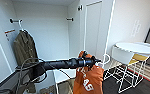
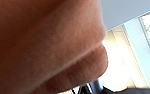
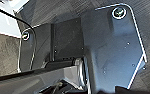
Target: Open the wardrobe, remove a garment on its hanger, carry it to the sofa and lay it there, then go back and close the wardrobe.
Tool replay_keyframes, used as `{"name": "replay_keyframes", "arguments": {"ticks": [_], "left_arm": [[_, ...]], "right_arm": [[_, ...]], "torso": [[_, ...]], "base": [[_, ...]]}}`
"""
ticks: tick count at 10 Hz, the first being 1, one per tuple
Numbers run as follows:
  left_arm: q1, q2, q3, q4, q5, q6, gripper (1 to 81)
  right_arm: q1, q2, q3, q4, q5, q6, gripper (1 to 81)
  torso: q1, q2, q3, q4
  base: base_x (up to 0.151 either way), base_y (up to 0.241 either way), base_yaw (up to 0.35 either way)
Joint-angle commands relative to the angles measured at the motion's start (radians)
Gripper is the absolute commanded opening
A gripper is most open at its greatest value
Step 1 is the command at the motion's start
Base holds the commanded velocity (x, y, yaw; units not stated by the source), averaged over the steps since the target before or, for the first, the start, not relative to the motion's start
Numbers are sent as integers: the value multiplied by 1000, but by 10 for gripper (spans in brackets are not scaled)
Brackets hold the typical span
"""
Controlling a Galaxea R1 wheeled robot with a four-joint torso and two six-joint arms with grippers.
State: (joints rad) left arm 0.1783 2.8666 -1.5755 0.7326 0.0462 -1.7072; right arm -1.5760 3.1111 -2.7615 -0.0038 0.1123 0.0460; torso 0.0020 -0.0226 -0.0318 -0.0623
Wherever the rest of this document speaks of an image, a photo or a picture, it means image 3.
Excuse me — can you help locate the round base cap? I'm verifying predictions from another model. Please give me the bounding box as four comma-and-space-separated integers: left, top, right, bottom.
20, 30, 32, 42
111, 6, 128, 21

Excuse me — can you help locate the thick grey robot limb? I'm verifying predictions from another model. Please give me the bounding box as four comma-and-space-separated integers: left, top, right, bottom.
0, 57, 93, 94

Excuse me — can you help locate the small white box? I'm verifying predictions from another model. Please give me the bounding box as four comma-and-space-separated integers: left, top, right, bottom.
0, 0, 31, 39

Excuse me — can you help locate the thin black base cable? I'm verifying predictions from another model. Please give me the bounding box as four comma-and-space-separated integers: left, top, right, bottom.
0, 4, 37, 70

